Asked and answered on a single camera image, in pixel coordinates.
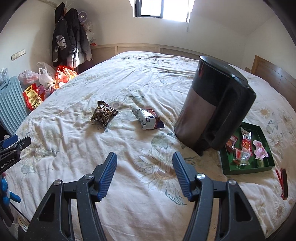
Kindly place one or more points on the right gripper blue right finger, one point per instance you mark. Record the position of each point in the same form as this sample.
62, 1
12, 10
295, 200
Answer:
236, 218

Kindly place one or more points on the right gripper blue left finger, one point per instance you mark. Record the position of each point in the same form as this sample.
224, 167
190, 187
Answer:
53, 217

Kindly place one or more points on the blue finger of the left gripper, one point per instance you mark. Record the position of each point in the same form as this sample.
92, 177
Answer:
22, 144
8, 141

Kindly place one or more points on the clear cartoon candy packet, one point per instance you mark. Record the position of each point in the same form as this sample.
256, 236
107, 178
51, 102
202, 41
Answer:
244, 158

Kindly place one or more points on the pink My Melody packet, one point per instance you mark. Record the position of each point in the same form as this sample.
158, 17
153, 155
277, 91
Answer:
259, 151

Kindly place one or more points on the red white konjac snack bag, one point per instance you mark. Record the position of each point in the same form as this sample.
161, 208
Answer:
246, 144

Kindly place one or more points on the dark red noodle snack packet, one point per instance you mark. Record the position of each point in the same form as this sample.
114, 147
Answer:
230, 145

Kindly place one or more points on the olive green snack packet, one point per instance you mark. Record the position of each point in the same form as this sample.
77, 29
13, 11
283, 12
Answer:
260, 163

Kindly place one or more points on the small red snack packet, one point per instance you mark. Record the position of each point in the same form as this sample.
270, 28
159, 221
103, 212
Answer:
237, 157

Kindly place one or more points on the light blue suitcase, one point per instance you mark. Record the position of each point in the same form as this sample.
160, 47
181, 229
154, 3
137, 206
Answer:
13, 107

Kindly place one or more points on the red yellow snack bag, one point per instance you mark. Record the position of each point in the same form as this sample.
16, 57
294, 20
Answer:
33, 96

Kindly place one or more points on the pink plastic bag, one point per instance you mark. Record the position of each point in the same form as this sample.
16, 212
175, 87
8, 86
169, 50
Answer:
28, 77

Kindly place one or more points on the white plastic bag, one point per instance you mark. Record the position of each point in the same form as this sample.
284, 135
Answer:
46, 75

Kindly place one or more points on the green tray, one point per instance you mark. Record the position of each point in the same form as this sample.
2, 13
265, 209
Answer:
230, 168

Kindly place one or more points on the orange red plastic bag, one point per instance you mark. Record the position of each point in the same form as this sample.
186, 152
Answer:
63, 75

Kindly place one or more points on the brown chocolate snack bag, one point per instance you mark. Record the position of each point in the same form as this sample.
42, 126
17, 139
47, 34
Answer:
103, 114

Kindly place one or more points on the hanging dark jackets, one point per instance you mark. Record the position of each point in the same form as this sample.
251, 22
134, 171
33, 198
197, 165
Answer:
70, 45

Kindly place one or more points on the black silver trash bin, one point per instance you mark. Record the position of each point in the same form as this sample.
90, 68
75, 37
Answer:
217, 102

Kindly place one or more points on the white blue snack bag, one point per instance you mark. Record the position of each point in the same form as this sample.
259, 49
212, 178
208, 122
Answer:
148, 119

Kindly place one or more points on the wooden headboard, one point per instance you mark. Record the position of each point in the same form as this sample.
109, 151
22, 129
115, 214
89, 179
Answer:
277, 78

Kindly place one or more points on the window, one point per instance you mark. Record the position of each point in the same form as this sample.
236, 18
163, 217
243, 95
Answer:
172, 10

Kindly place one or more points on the wall power strip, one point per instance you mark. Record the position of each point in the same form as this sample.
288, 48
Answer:
18, 54

